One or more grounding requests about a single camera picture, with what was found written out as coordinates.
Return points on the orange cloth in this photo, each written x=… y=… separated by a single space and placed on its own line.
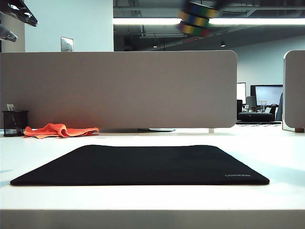
x=59 y=130

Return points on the black mouse pad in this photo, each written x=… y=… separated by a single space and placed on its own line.
x=133 y=167

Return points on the metal wall switch plate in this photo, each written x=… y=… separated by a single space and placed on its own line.
x=67 y=44

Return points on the silver clip in holder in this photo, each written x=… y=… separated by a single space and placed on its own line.
x=10 y=107

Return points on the brown divider foot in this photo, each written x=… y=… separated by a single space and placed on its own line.
x=299 y=130

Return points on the small white-screen monitor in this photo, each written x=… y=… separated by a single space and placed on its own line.
x=241 y=92

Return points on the grey desk divider white edge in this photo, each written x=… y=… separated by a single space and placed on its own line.
x=295 y=90

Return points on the clear glass bottle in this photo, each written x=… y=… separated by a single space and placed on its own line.
x=263 y=105

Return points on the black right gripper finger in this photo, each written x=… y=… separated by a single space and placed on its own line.
x=222 y=4

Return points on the white divider foot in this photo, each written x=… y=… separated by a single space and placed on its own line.
x=211 y=130

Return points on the long linear ceiling light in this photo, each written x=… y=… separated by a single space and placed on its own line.
x=143 y=21

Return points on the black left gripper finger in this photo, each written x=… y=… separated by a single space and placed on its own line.
x=8 y=34
x=21 y=13

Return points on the black round ottoman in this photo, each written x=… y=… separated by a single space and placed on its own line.
x=255 y=116

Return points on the large black-framed monitor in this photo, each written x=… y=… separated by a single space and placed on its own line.
x=269 y=94

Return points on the wide grey desk divider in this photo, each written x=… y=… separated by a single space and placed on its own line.
x=119 y=90

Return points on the black mesh pen holder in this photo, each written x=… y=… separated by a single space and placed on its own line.
x=14 y=123

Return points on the black ceiling spot lamp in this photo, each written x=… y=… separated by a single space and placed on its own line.
x=223 y=44

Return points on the multicoloured Rubik's cube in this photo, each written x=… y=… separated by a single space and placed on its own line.
x=196 y=19

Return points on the grey monitor stand base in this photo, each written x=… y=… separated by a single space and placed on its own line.
x=152 y=130

